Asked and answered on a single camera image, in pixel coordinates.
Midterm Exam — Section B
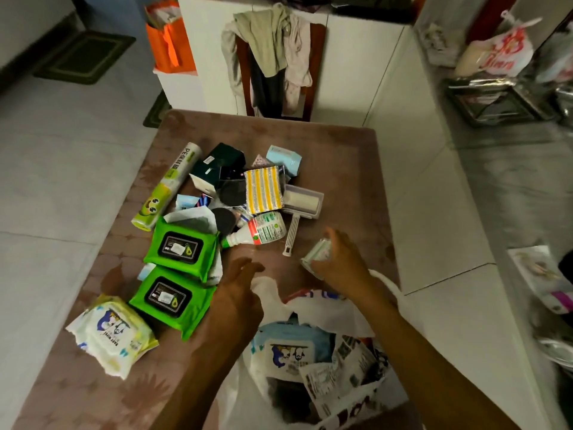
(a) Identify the dark garment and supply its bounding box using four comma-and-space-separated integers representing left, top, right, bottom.
248, 51, 286, 119

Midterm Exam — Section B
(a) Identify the person's left forearm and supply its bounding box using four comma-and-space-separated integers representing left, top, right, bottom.
150, 329, 252, 430

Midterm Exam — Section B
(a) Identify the white red plastic bag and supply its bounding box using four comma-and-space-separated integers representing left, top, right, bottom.
454, 10, 543, 78

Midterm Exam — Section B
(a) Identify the small blue printed packet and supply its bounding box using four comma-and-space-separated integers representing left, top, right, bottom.
175, 194, 211, 211

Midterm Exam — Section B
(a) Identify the white lint brush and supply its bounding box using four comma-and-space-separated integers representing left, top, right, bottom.
282, 185, 325, 257

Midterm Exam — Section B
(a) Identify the yellow striped cloth pack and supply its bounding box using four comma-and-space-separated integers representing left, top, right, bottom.
244, 165, 286, 216

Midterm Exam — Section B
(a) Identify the white cabinet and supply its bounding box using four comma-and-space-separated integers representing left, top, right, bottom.
154, 0, 406, 128

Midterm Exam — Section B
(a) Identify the dark green box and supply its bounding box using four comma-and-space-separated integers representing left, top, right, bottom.
190, 143, 246, 197

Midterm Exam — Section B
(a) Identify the pile of dark clothes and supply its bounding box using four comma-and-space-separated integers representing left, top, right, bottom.
268, 0, 415, 24

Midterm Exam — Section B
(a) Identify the dark green doormat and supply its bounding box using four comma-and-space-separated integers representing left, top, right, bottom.
33, 30, 137, 85

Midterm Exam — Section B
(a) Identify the green wet wipes pack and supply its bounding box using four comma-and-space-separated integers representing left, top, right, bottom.
129, 265, 218, 341
143, 216, 220, 283

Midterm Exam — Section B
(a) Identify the blue baby wipes pack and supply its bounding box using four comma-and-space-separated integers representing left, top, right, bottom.
252, 320, 337, 384

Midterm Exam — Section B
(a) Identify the person's right hand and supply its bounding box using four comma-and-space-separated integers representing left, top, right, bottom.
310, 227, 382, 306

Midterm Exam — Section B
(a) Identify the light blue packet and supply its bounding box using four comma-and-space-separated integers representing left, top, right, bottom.
266, 145, 303, 178

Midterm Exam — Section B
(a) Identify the white bottle red green label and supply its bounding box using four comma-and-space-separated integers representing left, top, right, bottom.
221, 211, 287, 249

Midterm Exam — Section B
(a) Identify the white plastic shopping bag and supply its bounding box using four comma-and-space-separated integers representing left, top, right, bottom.
217, 269, 422, 430

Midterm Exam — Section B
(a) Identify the printed magazine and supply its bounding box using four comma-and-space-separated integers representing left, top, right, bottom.
507, 245, 573, 315

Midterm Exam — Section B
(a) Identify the person's right forearm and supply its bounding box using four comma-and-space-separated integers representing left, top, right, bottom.
354, 291, 521, 430

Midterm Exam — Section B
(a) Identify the olive green garment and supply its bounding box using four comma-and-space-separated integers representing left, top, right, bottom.
233, 3, 292, 79

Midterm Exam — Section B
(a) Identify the metal tray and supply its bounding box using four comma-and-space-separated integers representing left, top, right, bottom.
444, 78, 560, 128

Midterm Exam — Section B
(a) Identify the white baby wipes pack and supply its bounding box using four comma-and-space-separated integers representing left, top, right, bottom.
66, 294, 159, 380

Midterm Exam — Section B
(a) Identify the small white green packet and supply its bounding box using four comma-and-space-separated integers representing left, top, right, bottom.
300, 238, 332, 281

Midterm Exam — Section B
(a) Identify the black pouch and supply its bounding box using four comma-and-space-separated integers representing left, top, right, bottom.
215, 176, 247, 208

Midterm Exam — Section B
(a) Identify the orange bag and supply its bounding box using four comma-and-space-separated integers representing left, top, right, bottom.
144, 0, 197, 75

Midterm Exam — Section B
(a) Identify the person's left hand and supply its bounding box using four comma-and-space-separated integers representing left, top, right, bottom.
207, 257, 266, 351

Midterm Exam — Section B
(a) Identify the brown wooden chair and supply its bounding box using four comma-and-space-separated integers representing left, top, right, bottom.
235, 23, 328, 122

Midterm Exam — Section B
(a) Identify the black round pad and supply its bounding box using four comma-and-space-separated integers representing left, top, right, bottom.
211, 208, 237, 238

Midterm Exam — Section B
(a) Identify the grey garment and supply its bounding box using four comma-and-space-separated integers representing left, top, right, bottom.
221, 21, 245, 97

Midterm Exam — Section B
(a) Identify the printed white packet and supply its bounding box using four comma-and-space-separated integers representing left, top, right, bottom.
298, 335, 390, 420

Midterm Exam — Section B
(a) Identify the crumpled clear plastic bag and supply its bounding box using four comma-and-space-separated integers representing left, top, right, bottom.
420, 22, 458, 68

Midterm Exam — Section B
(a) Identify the white green cling film roll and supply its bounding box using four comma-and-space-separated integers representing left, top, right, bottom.
131, 142, 203, 232

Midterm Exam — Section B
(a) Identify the pink garment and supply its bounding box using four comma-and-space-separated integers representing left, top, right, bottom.
281, 15, 313, 116

